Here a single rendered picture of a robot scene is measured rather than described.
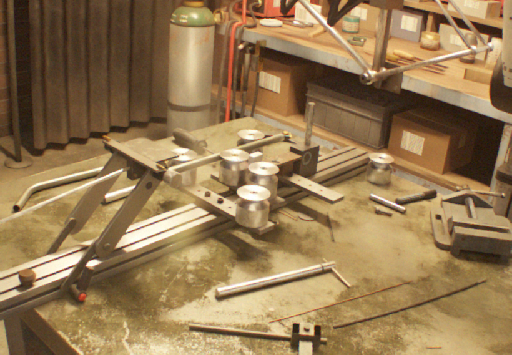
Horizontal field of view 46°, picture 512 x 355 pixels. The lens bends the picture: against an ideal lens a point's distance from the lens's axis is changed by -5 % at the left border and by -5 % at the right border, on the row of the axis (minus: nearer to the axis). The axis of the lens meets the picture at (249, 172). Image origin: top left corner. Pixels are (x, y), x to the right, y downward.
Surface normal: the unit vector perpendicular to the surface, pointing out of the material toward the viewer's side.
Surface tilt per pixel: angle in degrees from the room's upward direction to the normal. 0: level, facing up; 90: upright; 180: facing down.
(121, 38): 91
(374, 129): 90
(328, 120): 90
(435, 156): 89
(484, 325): 0
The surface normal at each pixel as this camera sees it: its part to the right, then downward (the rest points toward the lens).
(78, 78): -0.04, 0.39
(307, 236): 0.07, -0.91
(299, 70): 0.66, 0.38
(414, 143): -0.73, 0.23
